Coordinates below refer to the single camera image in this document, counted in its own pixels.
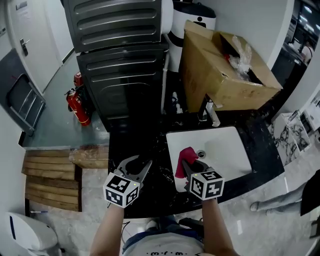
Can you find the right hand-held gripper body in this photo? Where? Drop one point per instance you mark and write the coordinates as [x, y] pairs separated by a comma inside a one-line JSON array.
[[205, 186]]

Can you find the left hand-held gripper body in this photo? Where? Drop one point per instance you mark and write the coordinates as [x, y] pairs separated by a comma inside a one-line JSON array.
[[120, 190]]

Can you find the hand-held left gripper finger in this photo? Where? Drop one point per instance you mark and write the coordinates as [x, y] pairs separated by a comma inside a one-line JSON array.
[[143, 176], [121, 167]]

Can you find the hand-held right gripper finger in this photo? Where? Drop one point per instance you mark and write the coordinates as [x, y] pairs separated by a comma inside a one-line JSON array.
[[206, 168], [188, 172]]

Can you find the pink cloth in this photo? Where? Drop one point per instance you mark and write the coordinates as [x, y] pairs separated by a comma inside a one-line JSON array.
[[186, 156]]

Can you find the person's left forearm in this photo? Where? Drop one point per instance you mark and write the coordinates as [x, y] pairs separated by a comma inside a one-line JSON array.
[[107, 232]]

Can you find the person's right forearm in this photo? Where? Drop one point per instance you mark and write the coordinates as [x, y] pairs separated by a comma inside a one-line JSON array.
[[217, 230]]

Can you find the white sink basin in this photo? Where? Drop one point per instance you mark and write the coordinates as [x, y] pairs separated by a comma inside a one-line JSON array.
[[225, 150]]

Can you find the black floor device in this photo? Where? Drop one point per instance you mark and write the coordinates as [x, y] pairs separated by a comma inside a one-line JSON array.
[[191, 223]]

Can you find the person's white shoe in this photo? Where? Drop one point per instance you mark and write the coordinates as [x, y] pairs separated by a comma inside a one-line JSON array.
[[151, 225]]

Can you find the person's blue jeans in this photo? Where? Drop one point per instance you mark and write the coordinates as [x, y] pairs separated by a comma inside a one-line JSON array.
[[167, 223]]

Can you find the chrome faucet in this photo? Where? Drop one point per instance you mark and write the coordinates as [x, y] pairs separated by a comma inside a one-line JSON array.
[[212, 115]]

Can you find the black marble vanity cabinet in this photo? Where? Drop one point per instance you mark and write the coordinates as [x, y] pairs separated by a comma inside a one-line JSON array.
[[260, 150]]

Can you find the white pipe fitting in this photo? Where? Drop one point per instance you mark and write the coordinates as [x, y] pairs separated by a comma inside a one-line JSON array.
[[177, 103]]

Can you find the brown wooden steps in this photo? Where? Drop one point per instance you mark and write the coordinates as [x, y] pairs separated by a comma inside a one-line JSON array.
[[50, 185]]

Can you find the person's white shirt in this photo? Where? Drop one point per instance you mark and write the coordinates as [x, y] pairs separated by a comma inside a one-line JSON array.
[[165, 246]]

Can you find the tall red fire extinguisher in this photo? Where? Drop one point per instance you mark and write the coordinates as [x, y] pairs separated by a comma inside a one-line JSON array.
[[79, 107]]

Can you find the blue pen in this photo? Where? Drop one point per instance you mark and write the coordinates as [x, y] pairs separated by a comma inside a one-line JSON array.
[[38, 212]]

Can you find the black ribbed appliance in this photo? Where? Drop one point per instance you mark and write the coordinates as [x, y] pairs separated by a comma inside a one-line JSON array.
[[117, 22], [122, 82]]

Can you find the white marble pattern cabinet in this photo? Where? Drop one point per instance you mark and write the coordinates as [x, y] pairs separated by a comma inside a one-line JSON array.
[[287, 140]]

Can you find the brown cardboard box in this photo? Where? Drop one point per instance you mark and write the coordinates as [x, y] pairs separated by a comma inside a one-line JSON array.
[[207, 77]]

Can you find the white drain pipe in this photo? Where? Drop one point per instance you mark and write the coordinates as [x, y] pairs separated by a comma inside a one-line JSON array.
[[165, 82]]

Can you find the small red fire extinguisher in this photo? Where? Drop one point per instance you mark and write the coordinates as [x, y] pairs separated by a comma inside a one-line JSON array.
[[78, 79]]

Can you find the white toilet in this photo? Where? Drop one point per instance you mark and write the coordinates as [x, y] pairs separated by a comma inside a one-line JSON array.
[[25, 235]]

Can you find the clear plastic wrap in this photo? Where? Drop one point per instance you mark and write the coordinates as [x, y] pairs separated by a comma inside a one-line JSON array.
[[241, 60]]

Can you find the white table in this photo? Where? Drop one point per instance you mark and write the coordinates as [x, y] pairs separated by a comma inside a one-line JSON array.
[[312, 115]]

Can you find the grey folded step ladder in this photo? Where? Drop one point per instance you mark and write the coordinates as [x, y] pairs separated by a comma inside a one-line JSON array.
[[20, 97]]

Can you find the white round water heater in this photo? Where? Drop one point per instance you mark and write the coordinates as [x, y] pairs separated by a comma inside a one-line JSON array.
[[192, 17]]

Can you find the white door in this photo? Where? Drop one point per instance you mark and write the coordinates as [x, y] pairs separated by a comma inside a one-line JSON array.
[[37, 37]]

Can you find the dark door sign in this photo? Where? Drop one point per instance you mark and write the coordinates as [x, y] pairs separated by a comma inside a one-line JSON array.
[[21, 5]]

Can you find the white wall switch panel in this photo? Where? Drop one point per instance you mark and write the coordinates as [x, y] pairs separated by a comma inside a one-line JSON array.
[[2, 30]]

